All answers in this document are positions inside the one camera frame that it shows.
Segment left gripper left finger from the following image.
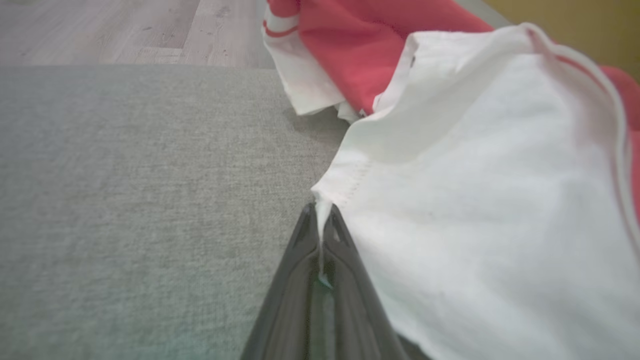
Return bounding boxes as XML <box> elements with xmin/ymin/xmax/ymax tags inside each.
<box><xmin>240</xmin><ymin>202</ymin><xmax>322</xmax><ymax>360</ymax></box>

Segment red and white jersey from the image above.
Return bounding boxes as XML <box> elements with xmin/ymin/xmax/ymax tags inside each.
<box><xmin>262</xmin><ymin>0</ymin><xmax>640</xmax><ymax>360</ymax></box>

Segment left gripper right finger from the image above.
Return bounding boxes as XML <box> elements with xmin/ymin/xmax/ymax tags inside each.
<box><xmin>321</xmin><ymin>203</ymin><xmax>412</xmax><ymax>360</ymax></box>

